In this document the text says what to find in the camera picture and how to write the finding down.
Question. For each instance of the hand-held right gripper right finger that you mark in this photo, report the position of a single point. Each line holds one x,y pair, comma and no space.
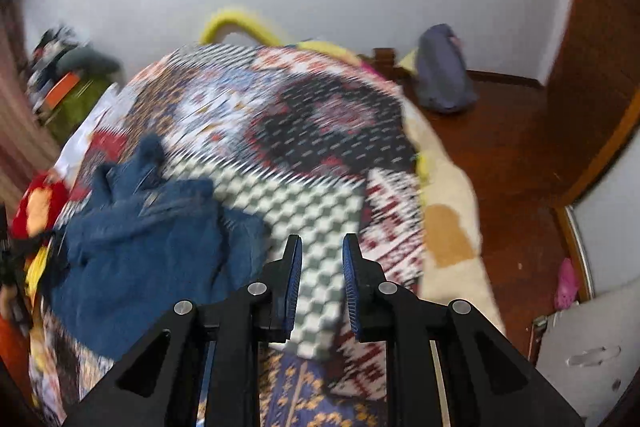
351,287

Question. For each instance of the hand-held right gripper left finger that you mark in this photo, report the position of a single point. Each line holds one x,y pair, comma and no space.
296,287

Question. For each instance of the blue denim jacket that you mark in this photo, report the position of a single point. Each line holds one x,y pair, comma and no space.
150,247

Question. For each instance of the red plush toy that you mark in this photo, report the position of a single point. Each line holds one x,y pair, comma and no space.
37,207

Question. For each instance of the striped brown curtain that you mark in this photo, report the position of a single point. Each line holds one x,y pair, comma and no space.
20,132

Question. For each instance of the cream fleece blanket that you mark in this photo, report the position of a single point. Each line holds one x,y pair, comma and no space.
450,187

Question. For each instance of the green patterned cloth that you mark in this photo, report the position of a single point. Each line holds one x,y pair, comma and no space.
80,112

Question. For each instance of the patchwork printed blanket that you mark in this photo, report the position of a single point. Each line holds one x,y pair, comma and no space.
310,122

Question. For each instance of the orange box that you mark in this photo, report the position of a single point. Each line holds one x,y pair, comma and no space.
62,89

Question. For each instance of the pile of clutter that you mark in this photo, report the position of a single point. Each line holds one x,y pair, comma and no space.
50,52

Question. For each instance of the grey cloth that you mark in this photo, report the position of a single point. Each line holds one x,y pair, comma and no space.
90,59

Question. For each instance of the pink object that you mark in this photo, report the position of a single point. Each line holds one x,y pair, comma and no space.
567,284

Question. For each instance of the wooden bedpost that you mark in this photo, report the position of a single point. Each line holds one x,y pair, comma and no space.
384,57

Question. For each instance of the dark grey bag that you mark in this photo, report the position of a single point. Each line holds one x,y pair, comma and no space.
445,72

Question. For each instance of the brown wooden wardrobe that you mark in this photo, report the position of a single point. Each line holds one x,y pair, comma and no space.
590,57

